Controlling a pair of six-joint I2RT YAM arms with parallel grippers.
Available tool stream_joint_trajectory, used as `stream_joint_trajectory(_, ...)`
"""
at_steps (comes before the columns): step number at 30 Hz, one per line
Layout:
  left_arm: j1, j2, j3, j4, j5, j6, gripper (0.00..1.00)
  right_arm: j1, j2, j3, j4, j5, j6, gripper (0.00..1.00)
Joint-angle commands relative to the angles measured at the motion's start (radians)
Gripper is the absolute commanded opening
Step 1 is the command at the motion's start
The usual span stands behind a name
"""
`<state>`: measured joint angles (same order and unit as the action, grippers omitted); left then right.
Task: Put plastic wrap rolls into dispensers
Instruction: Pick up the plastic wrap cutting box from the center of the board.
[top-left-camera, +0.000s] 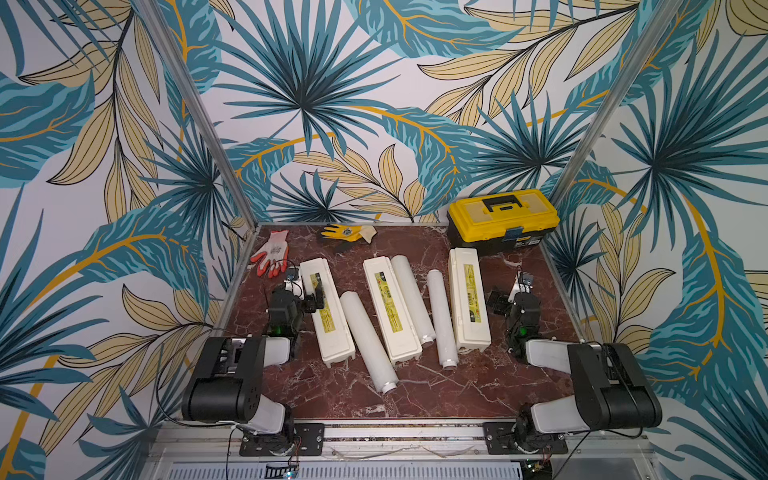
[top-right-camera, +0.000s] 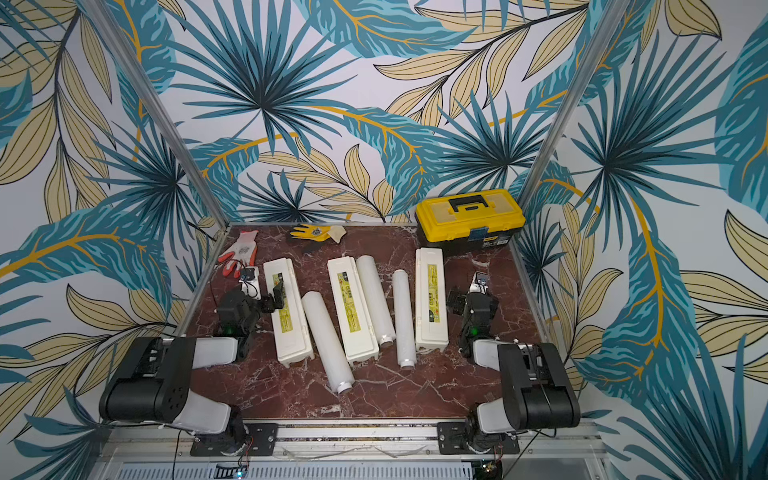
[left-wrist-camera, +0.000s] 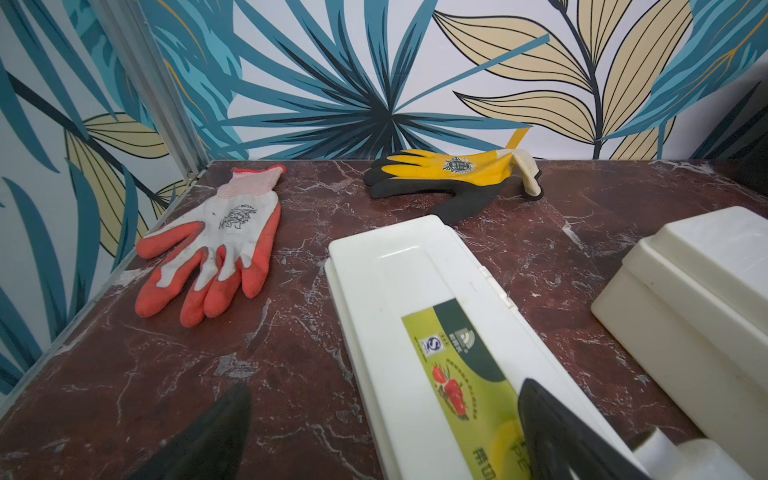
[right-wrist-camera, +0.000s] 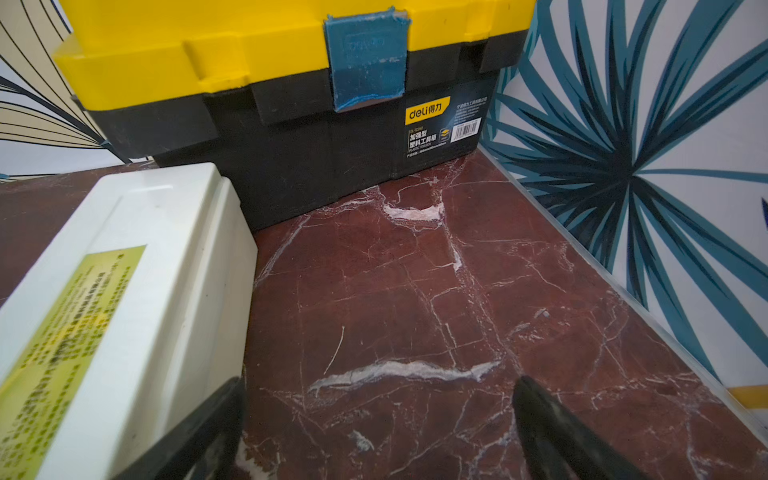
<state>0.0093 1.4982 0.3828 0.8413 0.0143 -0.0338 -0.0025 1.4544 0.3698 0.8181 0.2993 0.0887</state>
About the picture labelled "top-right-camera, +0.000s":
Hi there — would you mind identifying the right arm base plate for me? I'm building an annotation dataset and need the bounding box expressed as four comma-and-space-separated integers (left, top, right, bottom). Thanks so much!
436, 421, 520, 455

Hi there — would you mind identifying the yellow black toolbox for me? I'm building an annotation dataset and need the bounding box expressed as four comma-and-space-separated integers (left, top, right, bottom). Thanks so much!
415, 189, 526, 256

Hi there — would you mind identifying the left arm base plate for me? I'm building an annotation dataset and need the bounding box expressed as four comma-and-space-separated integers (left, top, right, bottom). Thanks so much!
190, 423, 279, 458

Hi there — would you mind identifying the plastic wrap roll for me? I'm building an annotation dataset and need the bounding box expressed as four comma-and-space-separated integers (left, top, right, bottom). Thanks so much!
392, 269, 417, 368
356, 255, 396, 345
302, 291, 355, 394

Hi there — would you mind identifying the yellow black work glove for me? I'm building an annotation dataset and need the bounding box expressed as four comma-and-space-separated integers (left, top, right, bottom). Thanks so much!
290, 224, 346, 244

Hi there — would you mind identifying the red white work glove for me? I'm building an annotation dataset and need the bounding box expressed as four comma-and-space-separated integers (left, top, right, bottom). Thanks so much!
218, 230, 258, 278

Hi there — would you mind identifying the aluminium front rail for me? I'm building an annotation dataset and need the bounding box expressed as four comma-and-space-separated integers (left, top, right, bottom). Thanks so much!
95, 418, 607, 463

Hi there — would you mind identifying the left white wrap dispenser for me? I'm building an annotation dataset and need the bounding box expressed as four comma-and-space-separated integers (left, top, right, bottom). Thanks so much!
263, 258, 314, 368

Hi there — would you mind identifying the middle white wrap dispenser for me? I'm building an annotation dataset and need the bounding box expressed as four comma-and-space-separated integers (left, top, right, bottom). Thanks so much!
327, 256, 380, 366

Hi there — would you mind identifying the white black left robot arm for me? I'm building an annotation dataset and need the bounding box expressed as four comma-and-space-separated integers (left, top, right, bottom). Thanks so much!
99, 280, 285, 456

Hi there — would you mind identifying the white wrap dispenser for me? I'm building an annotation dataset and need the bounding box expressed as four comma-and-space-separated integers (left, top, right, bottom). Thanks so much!
263, 258, 314, 368
327, 256, 380, 366

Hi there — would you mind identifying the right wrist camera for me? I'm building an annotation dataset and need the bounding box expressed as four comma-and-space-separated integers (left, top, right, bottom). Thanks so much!
469, 272, 489, 295

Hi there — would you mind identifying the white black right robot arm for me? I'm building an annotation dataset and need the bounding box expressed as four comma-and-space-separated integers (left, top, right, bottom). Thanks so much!
445, 290, 581, 453

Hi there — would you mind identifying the white dispenser base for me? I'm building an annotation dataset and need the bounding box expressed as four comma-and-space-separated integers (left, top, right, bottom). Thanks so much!
415, 248, 449, 352

